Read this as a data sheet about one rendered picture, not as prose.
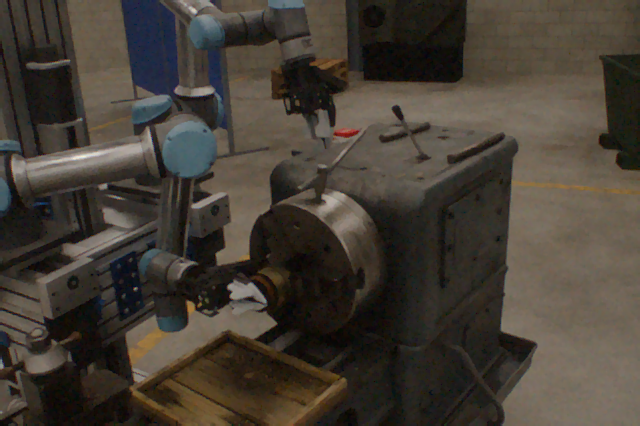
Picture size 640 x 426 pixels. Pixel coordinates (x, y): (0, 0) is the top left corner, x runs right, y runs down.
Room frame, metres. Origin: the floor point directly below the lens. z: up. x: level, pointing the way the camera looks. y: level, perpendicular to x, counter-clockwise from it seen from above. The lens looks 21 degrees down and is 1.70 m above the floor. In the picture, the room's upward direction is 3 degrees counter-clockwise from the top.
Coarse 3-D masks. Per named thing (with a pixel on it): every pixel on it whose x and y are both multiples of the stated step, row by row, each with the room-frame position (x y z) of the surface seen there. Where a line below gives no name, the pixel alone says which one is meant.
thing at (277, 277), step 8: (264, 272) 1.19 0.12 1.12; (272, 272) 1.19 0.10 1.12; (280, 272) 1.19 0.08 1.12; (288, 272) 1.22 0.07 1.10; (256, 280) 1.16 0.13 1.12; (264, 280) 1.17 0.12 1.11; (272, 280) 1.17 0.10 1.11; (280, 280) 1.18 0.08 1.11; (288, 280) 1.18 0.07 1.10; (264, 288) 1.15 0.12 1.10; (272, 288) 1.16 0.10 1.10; (280, 288) 1.17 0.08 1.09; (288, 288) 1.18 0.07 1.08; (264, 296) 1.15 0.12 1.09; (272, 296) 1.15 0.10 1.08; (280, 296) 1.16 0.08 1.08; (288, 296) 1.18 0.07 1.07; (272, 304) 1.15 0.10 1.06; (280, 304) 1.18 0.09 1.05
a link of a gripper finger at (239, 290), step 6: (234, 282) 1.18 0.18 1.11; (240, 282) 1.17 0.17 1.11; (228, 288) 1.16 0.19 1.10; (234, 288) 1.16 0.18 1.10; (240, 288) 1.16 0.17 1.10; (246, 288) 1.15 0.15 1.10; (252, 288) 1.15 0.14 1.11; (234, 294) 1.13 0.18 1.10; (240, 294) 1.13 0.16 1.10; (246, 294) 1.13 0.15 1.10; (252, 294) 1.14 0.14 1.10; (258, 294) 1.13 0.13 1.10; (258, 300) 1.13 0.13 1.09; (264, 300) 1.13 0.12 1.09
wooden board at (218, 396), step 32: (192, 352) 1.23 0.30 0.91; (224, 352) 1.26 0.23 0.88; (256, 352) 1.25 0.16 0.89; (160, 384) 1.14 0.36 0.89; (192, 384) 1.14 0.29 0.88; (224, 384) 1.13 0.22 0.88; (256, 384) 1.13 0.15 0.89; (288, 384) 1.12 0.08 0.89; (160, 416) 1.03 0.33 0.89; (192, 416) 1.03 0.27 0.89; (224, 416) 1.03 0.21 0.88; (256, 416) 1.02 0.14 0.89; (288, 416) 1.02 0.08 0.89; (320, 416) 1.04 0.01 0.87
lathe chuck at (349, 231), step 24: (312, 192) 1.35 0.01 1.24; (288, 216) 1.29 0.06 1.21; (312, 216) 1.25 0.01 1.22; (336, 216) 1.25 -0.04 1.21; (312, 240) 1.25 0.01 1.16; (336, 240) 1.21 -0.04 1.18; (360, 240) 1.23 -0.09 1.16; (288, 264) 1.32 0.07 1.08; (336, 264) 1.21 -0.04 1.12; (360, 264) 1.20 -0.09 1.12; (312, 312) 1.25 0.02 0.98; (336, 312) 1.21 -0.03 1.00; (360, 312) 1.25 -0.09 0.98
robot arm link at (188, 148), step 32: (160, 128) 1.30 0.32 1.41; (192, 128) 1.28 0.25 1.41; (0, 160) 1.22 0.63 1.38; (32, 160) 1.24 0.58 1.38; (64, 160) 1.24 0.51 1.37; (96, 160) 1.25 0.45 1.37; (128, 160) 1.26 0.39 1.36; (160, 160) 1.26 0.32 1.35; (192, 160) 1.27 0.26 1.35; (0, 192) 1.17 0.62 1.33; (32, 192) 1.21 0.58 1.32; (64, 192) 1.24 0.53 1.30
